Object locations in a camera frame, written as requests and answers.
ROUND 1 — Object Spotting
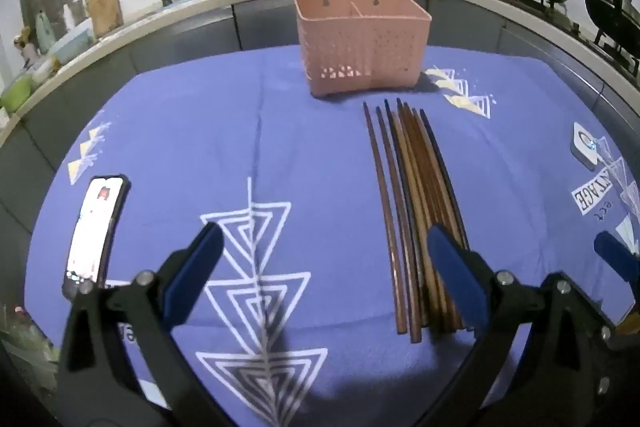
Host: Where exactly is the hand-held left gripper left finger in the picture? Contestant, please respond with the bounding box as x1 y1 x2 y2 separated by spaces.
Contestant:
57 222 246 427

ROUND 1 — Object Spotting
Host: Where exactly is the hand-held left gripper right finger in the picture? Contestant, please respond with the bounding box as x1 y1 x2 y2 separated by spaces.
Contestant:
420 223 620 427

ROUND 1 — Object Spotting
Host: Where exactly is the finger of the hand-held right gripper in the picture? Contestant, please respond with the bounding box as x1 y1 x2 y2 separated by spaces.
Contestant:
594 231 640 303

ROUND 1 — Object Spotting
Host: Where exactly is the bundle of wooden chopsticks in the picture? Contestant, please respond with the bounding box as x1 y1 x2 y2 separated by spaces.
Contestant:
362 98 473 345

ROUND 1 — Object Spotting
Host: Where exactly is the pink plastic utensil basket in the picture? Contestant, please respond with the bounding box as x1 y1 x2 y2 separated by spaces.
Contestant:
294 0 432 98

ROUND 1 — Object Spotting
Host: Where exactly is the black smartphone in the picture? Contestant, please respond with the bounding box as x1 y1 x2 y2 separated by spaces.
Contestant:
61 174 132 300

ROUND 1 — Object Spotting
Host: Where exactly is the small white tag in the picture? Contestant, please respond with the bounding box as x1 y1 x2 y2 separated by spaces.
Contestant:
570 122 601 172

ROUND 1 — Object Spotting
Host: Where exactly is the purple patterned tablecloth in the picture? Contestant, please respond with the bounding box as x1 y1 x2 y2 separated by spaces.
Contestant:
22 44 640 427

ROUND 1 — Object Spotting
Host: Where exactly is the black wok with lid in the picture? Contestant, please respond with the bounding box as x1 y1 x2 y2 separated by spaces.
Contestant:
584 0 640 58

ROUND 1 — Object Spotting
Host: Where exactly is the gas stove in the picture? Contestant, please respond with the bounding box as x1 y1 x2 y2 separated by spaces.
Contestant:
500 0 640 80

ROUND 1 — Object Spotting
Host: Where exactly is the green bowl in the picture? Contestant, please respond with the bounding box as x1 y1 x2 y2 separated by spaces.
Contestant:
0 74 33 112

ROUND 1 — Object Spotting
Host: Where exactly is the light blue plastic tub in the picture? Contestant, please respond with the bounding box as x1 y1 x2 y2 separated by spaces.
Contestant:
50 27 96 62

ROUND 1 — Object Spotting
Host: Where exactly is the upright wooden cutting board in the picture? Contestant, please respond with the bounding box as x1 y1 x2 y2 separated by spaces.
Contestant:
87 0 124 38

